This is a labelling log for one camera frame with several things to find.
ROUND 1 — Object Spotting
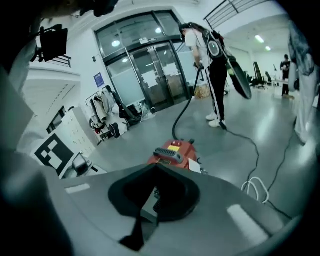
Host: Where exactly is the metal railing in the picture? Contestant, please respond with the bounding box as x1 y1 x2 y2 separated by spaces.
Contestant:
203 0 277 29

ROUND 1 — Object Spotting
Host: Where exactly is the black wall monitor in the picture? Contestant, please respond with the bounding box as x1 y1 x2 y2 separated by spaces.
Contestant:
29 23 69 64

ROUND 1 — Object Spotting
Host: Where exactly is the red vacuum cleaner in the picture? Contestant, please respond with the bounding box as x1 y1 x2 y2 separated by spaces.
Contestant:
146 138 208 176

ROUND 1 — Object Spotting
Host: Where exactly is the white cable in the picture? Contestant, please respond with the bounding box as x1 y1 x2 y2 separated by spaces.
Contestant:
240 176 270 205

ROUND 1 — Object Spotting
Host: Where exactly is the blue wall sign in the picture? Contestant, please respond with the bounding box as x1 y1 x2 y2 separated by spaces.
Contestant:
93 71 105 89

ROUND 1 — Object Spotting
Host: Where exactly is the black vacuum hose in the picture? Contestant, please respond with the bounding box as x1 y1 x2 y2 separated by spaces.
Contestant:
171 64 205 141

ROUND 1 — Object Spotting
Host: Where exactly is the white pegboard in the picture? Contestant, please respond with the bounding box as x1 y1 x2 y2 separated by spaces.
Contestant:
60 106 97 156

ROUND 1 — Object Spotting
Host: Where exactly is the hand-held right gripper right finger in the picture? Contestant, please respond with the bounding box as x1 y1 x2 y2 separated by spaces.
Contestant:
138 163 301 256

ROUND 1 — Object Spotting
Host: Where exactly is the black floor cable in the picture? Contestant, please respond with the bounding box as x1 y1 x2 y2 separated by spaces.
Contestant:
219 122 293 221

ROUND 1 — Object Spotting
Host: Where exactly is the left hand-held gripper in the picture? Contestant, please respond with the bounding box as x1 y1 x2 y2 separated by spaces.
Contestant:
34 133 100 180

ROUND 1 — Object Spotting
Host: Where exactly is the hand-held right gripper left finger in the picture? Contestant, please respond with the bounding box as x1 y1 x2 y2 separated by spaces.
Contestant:
59 163 158 256

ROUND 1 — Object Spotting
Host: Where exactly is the glass double door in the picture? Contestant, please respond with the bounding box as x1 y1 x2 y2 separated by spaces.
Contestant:
93 10 197 114

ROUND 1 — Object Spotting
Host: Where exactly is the pale grey fabric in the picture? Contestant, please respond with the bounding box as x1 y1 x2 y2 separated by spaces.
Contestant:
286 19 320 146

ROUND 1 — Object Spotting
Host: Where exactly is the coat rack with clothes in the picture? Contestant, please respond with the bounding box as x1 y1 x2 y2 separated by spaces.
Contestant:
85 84 132 146

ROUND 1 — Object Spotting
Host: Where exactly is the black office chair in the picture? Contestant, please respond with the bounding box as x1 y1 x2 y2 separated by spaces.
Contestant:
249 61 274 91

